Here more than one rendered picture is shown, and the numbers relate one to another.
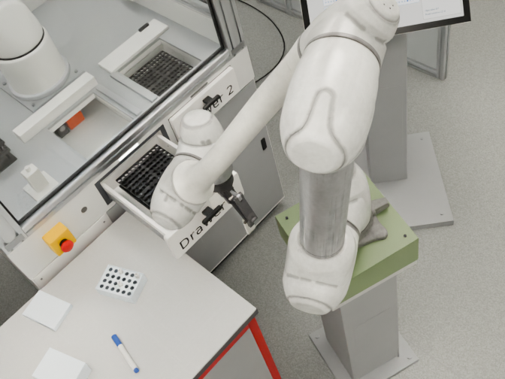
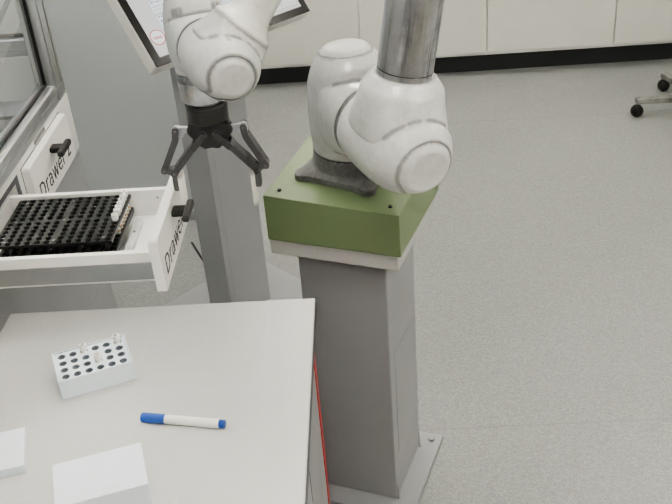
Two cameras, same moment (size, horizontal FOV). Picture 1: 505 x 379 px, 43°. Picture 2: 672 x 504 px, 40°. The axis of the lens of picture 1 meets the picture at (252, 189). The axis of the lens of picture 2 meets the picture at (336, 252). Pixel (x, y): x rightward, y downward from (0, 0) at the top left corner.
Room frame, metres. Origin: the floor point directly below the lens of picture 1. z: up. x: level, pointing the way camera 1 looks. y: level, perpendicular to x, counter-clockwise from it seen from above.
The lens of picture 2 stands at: (0.00, 1.21, 1.74)
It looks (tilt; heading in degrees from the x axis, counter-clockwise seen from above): 32 degrees down; 306
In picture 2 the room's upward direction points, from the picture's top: 5 degrees counter-clockwise
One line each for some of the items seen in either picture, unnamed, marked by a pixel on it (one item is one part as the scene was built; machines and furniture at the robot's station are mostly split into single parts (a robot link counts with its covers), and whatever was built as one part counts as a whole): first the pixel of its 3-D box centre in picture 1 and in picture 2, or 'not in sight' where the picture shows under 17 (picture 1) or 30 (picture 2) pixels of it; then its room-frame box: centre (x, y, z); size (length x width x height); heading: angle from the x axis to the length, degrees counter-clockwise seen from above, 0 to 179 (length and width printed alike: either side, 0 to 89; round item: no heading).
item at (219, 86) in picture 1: (205, 104); (50, 161); (1.58, 0.06, 0.87); 0.29 x 0.02 x 0.11; 123
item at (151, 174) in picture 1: (161, 183); (67, 234); (1.31, 0.26, 0.87); 0.22 x 0.18 x 0.06; 33
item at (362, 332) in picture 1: (355, 303); (363, 351); (0.97, -0.21, 0.38); 0.30 x 0.30 x 0.76; 13
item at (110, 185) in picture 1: (160, 183); (63, 236); (1.32, 0.27, 0.86); 0.40 x 0.26 x 0.06; 33
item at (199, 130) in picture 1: (201, 142); (196, 27); (1.07, 0.08, 1.25); 0.13 x 0.11 x 0.16; 145
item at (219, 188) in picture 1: (220, 183); (209, 122); (1.08, 0.07, 1.07); 0.08 x 0.07 x 0.09; 33
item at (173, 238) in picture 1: (205, 214); (170, 226); (1.15, 0.15, 0.87); 0.29 x 0.02 x 0.11; 123
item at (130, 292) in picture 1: (121, 283); (94, 366); (1.07, 0.46, 0.78); 0.12 x 0.08 x 0.04; 55
